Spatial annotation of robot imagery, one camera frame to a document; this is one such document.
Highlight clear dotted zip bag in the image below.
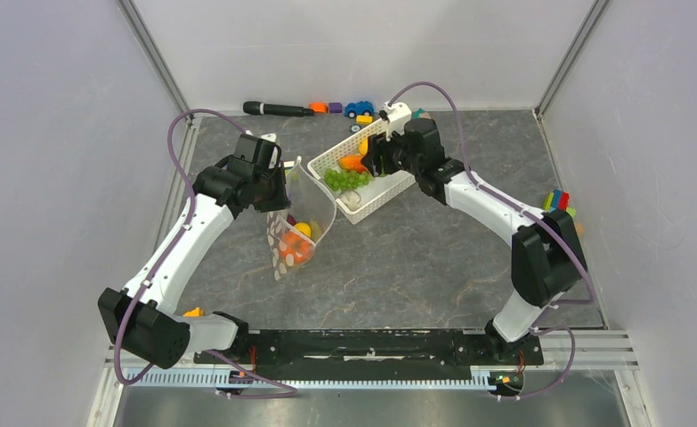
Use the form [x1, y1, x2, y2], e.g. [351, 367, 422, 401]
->
[266, 157, 336, 281]

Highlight orange yellow building block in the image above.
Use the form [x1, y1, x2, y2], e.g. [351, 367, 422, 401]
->
[183, 307, 205, 318]

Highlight orange toy pumpkin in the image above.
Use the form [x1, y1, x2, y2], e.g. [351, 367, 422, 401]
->
[277, 231, 314, 267]

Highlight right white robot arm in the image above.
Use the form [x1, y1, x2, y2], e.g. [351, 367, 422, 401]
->
[361, 118, 589, 363]

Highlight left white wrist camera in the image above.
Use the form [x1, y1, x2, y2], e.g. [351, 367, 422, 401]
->
[260, 133, 277, 143]

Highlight black microphone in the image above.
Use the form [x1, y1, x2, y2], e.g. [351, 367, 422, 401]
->
[242, 101, 315, 117]

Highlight white perforated plastic basket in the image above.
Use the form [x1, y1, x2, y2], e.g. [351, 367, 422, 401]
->
[307, 120, 415, 224]

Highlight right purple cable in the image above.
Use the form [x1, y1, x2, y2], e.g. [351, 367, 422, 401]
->
[386, 81, 597, 402]

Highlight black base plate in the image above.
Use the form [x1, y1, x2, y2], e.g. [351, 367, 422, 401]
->
[223, 329, 544, 380]

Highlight purple cable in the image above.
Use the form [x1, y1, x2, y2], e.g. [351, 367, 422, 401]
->
[111, 108, 299, 400]
[386, 81, 597, 402]

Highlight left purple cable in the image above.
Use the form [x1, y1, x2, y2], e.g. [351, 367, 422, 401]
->
[111, 108, 299, 400]

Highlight yellow toy mango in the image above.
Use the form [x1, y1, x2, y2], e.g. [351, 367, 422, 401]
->
[294, 222, 312, 238]

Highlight purple toy block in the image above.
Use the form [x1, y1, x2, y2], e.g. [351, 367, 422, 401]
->
[328, 102, 343, 114]

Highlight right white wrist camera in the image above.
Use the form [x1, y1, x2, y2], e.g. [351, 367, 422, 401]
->
[379, 101, 412, 141]

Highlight orange toy block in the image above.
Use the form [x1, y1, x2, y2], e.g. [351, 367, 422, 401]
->
[308, 102, 329, 114]

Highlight white cable duct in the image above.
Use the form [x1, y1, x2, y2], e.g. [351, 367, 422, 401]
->
[124, 366, 514, 391]

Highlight yellow toy brick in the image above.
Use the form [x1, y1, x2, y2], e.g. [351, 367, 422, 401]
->
[355, 115, 374, 125]

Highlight white toy garlic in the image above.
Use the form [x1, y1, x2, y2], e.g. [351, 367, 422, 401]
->
[338, 189, 361, 211]

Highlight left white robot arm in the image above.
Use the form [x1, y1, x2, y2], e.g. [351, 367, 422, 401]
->
[97, 133, 290, 369]

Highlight teal and wood cubes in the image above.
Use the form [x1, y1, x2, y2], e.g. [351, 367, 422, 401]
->
[412, 109, 431, 119]

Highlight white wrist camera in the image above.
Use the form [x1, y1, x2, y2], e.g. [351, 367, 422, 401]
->
[260, 133, 277, 143]
[379, 101, 412, 141]

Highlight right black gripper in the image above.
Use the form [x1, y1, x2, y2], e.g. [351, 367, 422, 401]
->
[361, 125, 422, 178]

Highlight yellow toy lemon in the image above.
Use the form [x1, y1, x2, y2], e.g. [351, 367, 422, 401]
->
[359, 139, 369, 156]

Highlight blue toy car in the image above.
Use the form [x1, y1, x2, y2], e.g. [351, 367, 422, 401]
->
[344, 101, 375, 118]

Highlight colourful building block stack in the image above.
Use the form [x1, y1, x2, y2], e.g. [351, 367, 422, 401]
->
[542, 189, 576, 218]

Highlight green toy grapes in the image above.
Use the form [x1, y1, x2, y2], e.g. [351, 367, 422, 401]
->
[323, 169, 373, 192]

